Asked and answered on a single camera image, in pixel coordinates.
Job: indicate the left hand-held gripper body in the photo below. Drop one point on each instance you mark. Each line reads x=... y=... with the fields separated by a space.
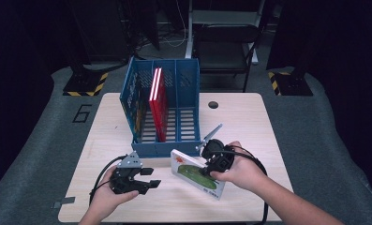
x=124 y=181

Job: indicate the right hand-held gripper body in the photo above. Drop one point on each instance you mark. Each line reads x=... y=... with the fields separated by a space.
x=219 y=159

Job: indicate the white and green picture book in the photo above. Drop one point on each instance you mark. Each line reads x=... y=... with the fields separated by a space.
x=190 y=175

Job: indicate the blue cartoon picture book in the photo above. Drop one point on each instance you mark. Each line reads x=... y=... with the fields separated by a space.
x=133 y=106

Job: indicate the blue plastic file rack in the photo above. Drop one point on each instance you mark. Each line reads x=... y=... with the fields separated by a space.
x=186 y=93

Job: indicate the person's left hand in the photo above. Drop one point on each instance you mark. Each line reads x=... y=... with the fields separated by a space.
x=105 y=203

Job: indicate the person's right hand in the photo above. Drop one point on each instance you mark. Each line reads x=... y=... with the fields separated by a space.
x=246 y=172

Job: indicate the grey tape piece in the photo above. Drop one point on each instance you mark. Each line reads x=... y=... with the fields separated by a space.
x=63 y=201

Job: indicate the black yellow-striped stand base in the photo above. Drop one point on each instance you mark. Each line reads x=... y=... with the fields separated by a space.
x=83 y=84
x=294 y=86

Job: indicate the black folding chair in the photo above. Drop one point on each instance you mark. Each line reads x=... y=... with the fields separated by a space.
x=224 y=34

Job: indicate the dark curtain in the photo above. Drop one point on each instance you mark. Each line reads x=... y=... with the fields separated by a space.
x=355 y=78
x=11 y=78

